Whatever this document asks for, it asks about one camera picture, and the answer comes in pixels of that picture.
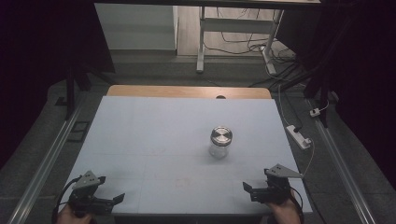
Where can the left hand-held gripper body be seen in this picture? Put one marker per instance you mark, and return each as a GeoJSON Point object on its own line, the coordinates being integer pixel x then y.
{"type": "Point", "coordinates": [84, 193]}

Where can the person's left hand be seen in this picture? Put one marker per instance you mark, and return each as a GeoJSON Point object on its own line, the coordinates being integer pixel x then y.
{"type": "Point", "coordinates": [70, 217]}

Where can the aluminium floor rail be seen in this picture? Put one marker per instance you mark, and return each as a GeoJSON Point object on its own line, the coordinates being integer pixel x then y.
{"type": "Point", "coordinates": [43, 168]}
{"type": "Point", "coordinates": [342, 171]}

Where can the small white adapter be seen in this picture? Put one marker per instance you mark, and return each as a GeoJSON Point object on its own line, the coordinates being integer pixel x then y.
{"type": "Point", "coordinates": [314, 112]}

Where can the white table mat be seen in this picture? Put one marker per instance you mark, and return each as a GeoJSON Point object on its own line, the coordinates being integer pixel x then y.
{"type": "Point", "coordinates": [149, 140]}

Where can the silver metal jar lid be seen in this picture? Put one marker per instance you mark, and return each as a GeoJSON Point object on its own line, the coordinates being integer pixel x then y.
{"type": "Point", "coordinates": [221, 136]}

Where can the black metal stand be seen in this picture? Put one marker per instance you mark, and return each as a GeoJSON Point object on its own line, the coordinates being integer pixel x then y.
{"type": "Point", "coordinates": [71, 93]}
{"type": "Point", "coordinates": [322, 90]}

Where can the white desk frame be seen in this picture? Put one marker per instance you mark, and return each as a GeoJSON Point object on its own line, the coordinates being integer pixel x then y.
{"type": "Point", "coordinates": [236, 25]}

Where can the white power strip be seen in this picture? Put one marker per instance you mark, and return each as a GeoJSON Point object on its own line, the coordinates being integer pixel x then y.
{"type": "Point", "coordinates": [298, 137]}

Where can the white cabinet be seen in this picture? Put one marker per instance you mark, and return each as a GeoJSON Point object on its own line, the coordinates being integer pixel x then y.
{"type": "Point", "coordinates": [137, 28]}

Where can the person's right hand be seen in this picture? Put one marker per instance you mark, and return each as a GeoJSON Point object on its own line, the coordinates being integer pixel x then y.
{"type": "Point", "coordinates": [285, 213]}

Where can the clear glass jar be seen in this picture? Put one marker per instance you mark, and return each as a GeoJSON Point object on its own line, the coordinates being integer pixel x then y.
{"type": "Point", "coordinates": [219, 150]}

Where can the dark curtain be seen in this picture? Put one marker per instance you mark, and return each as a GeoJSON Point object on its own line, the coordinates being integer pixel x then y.
{"type": "Point", "coordinates": [367, 77]}
{"type": "Point", "coordinates": [40, 62]}

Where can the wooden table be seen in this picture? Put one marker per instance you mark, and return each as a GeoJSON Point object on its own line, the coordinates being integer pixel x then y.
{"type": "Point", "coordinates": [174, 91]}

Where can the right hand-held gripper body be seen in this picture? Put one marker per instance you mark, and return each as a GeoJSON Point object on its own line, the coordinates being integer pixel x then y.
{"type": "Point", "coordinates": [278, 188]}

